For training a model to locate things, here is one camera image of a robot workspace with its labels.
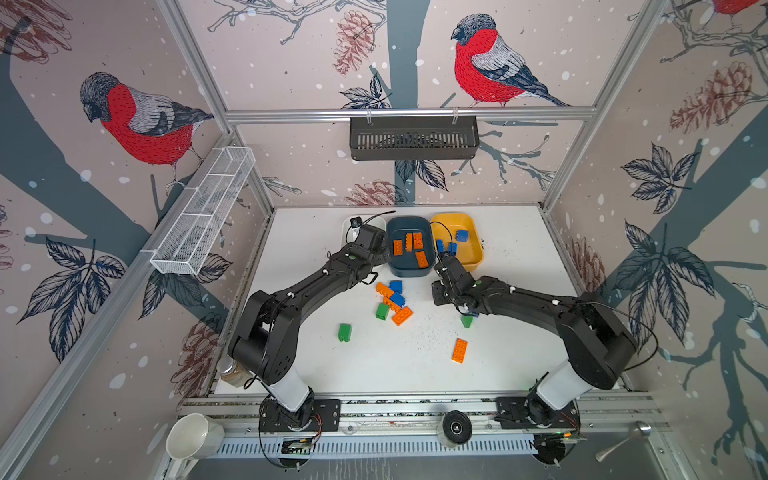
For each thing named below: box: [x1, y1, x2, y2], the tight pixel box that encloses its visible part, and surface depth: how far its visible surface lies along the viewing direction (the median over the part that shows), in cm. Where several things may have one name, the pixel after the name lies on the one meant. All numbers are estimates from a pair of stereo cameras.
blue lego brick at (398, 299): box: [390, 291, 405, 308], surface depth 94 cm
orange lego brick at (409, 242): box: [405, 232, 413, 252], surface depth 109 cm
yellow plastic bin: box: [430, 212, 484, 271], surface depth 112 cm
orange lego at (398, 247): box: [393, 239, 403, 256], surface depth 109 cm
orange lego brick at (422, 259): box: [415, 251, 429, 269], surface depth 106 cm
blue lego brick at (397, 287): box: [389, 280, 403, 297], surface depth 100 cm
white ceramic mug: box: [166, 412, 225, 460], surface depth 65 cm
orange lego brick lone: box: [451, 337, 469, 364], surface depth 85 cm
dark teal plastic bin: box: [387, 216, 435, 277], surface depth 109 cm
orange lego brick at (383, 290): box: [375, 282, 394, 298], surface depth 97 cm
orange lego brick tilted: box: [392, 307, 414, 326], surface depth 93 cm
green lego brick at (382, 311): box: [376, 303, 390, 321], surface depth 92 cm
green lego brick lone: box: [338, 323, 352, 342], surface depth 88 cm
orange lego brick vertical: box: [413, 232, 423, 249], surface depth 110 cm
